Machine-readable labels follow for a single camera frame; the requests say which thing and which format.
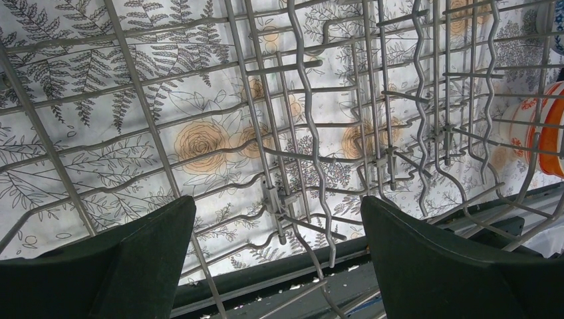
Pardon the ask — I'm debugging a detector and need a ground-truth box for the white red patterned bowl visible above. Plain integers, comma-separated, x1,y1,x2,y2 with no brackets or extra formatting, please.
499,81,563,174

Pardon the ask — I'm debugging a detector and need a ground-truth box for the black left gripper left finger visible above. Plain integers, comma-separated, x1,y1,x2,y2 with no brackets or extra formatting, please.
1,196,196,318

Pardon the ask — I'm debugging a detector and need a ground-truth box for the grey wire dish rack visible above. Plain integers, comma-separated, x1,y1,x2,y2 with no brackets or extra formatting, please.
1,1,563,318

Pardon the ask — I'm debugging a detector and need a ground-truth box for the white blue floral bowl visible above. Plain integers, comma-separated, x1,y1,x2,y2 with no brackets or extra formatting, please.
535,1,563,56

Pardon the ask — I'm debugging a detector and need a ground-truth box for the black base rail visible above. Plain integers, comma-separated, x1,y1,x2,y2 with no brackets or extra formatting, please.
171,183,563,318

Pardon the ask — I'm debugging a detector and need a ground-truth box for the orange bowl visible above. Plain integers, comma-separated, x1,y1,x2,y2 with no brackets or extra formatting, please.
539,99,563,177

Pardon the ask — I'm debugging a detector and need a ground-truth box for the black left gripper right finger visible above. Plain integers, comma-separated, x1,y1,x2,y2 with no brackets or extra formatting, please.
360,196,563,318

